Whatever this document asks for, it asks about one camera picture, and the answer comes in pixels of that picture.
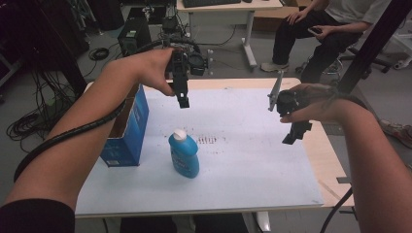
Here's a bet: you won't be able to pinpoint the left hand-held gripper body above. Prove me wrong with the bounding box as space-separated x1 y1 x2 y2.
165 46 209 85

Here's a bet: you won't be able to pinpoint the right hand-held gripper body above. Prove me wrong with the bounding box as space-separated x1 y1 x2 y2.
266 70 309 118

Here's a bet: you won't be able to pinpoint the person's right hand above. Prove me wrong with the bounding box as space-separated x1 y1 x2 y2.
279 83 350 125

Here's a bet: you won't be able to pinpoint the person's left hand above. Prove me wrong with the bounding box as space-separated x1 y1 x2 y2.
128 48 178 98

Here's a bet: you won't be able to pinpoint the blue bottle with white cap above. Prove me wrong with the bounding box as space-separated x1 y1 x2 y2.
167 128 200 180

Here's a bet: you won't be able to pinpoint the black keyboard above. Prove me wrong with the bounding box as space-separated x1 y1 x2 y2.
182 0 243 9

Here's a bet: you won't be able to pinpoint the white desk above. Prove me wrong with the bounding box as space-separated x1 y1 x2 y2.
176 0 285 69

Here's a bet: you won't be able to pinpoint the blue cardboard box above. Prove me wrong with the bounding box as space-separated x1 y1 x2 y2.
99 83 151 168

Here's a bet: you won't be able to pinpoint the black computer tower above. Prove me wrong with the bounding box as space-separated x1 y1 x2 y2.
117 16 153 57

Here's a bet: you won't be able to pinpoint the brown cardboard box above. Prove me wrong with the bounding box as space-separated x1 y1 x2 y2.
252 5 301 33

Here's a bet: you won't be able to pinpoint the black office chair base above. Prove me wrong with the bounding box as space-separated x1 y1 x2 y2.
339 47 394 75

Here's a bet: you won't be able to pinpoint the white table leg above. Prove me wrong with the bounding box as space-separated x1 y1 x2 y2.
255 211 272 233

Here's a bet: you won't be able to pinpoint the white and red shoe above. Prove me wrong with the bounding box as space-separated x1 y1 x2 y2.
378 118 412 149

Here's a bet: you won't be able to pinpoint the person's dark trouser legs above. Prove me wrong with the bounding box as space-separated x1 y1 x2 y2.
119 213 251 233

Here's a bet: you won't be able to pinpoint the person's black sleeve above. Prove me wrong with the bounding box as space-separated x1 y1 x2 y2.
0 198 76 233

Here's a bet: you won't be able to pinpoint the coiled black cable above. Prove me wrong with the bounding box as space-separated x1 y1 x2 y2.
87 47 111 62

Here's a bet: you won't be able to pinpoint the black metal frame post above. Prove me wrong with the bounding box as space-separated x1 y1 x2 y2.
336 0 412 95

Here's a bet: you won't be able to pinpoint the black corrugated left gripper cable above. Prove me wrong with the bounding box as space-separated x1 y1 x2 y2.
13 38 202 183

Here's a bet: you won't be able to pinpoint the tangle of black floor cables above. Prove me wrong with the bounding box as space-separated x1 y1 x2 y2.
5 69 81 153

